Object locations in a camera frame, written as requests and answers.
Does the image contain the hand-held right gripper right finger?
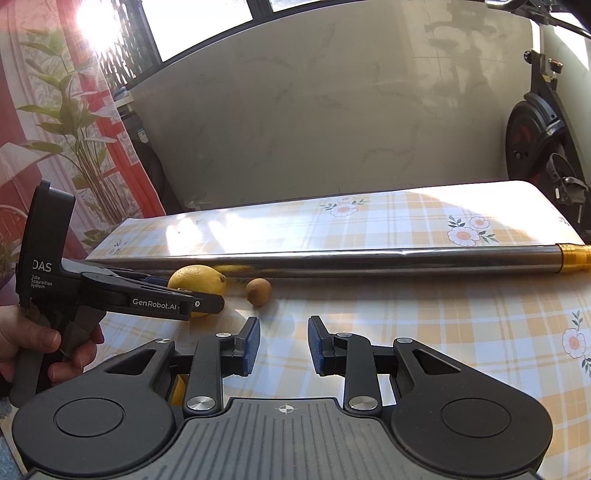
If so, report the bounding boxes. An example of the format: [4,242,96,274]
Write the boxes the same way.
[307,315,460,411]

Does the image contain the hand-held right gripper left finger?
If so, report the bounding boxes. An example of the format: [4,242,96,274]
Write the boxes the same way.
[104,316,262,414]

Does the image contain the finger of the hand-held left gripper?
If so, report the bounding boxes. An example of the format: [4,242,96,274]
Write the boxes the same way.
[69,259,162,287]
[82,271,225,322]

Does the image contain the large yellow lemon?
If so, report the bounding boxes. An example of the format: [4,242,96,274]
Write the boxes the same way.
[167,265,228,318]

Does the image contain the brown kiwi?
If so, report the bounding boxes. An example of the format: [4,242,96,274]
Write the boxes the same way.
[246,278,272,307]

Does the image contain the yellow citrus fruit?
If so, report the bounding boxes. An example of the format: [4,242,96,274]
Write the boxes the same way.
[171,374,189,407]

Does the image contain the person's left hand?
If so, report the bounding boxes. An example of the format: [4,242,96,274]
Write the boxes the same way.
[0,304,106,385]

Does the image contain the steel pole with gold end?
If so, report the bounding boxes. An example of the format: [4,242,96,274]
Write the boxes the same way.
[203,243,591,280]

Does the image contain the dark bulky object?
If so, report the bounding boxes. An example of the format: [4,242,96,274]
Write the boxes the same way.
[115,85,169,215]

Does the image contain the printed curtain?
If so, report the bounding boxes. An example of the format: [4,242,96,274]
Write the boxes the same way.
[0,0,167,305]

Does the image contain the yellow plaid floral tablecloth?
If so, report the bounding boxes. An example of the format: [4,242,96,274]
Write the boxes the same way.
[0,180,591,480]

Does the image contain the black window lattice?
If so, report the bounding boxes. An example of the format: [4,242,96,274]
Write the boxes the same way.
[99,0,162,90]

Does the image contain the black-framed window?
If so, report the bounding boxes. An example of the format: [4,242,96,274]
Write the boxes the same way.
[99,0,333,65]

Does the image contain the black exercise bike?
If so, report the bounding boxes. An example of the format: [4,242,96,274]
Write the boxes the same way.
[485,0,591,243]

